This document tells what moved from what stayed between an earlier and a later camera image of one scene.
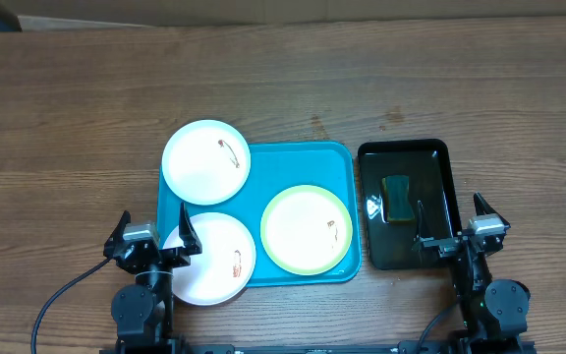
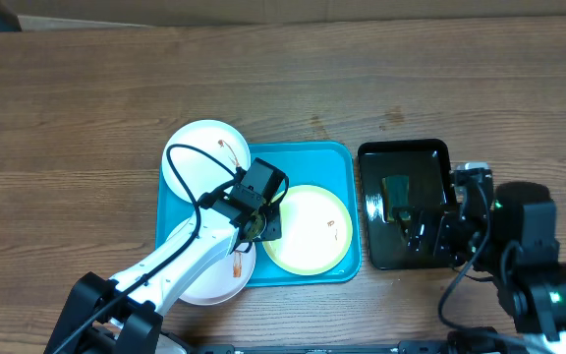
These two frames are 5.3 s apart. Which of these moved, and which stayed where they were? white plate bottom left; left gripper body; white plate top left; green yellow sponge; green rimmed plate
Moved: left gripper body
Stayed: white plate top left; green rimmed plate; green yellow sponge; white plate bottom left
